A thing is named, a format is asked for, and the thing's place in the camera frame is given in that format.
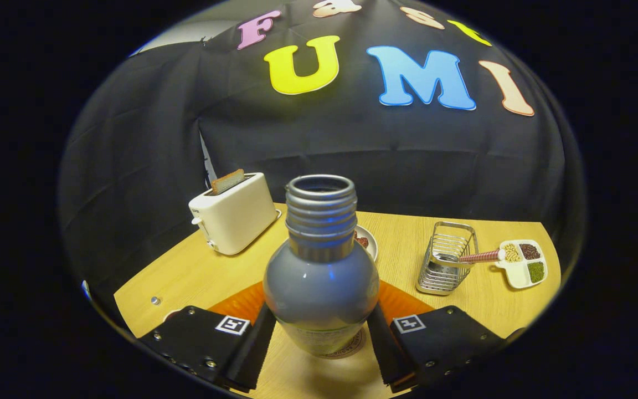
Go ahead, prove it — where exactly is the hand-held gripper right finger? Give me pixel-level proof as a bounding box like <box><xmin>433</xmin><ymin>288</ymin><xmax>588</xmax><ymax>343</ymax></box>
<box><xmin>366</xmin><ymin>280</ymin><xmax>524</xmax><ymax>392</ymax></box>

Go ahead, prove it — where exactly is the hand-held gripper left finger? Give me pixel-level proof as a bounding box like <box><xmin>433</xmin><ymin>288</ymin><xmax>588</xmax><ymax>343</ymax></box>
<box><xmin>139</xmin><ymin>280</ymin><xmax>276</xmax><ymax>392</ymax></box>

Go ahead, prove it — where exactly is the round cork coaster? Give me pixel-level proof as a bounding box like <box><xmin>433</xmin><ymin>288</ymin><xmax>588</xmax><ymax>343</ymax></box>
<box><xmin>313</xmin><ymin>327</ymin><xmax>367</xmax><ymax>360</ymax></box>

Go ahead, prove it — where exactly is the silver metal bottle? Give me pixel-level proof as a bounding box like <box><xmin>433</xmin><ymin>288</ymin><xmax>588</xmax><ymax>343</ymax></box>
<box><xmin>263</xmin><ymin>175</ymin><xmax>380</xmax><ymax>356</ymax></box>

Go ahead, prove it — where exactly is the wooden table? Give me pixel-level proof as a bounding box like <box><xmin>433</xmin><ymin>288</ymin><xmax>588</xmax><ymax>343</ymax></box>
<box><xmin>113</xmin><ymin>202</ymin><xmax>562</xmax><ymax>399</ymax></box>

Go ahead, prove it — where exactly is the small white plate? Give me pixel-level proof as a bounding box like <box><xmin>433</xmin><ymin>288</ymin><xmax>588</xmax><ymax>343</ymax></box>
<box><xmin>352</xmin><ymin>224</ymin><xmax>379</xmax><ymax>262</ymax></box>

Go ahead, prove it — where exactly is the white toaster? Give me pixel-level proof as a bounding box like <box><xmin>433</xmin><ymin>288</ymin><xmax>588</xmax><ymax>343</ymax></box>
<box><xmin>188</xmin><ymin>172</ymin><xmax>282</xmax><ymax>256</ymax></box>

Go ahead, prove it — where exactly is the white divided grain dish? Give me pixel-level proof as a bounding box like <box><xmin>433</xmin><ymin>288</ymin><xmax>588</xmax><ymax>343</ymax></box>
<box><xmin>493</xmin><ymin>239</ymin><xmax>548</xmax><ymax>290</ymax></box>

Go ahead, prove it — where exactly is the brown toast slice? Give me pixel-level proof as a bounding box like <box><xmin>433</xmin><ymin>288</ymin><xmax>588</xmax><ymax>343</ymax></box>
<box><xmin>210</xmin><ymin>169</ymin><xmax>246</xmax><ymax>196</ymax></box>

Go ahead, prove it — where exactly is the metal wire basket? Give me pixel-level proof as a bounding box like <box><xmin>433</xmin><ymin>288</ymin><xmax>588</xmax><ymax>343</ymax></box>
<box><xmin>416</xmin><ymin>221</ymin><xmax>479</xmax><ymax>296</ymax></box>

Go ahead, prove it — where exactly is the striped handle spoon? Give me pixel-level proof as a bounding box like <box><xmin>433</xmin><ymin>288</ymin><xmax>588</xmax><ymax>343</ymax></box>
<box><xmin>452</xmin><ymin>248</ymin><xmax>507</xmax><ymax>264</ymax></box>

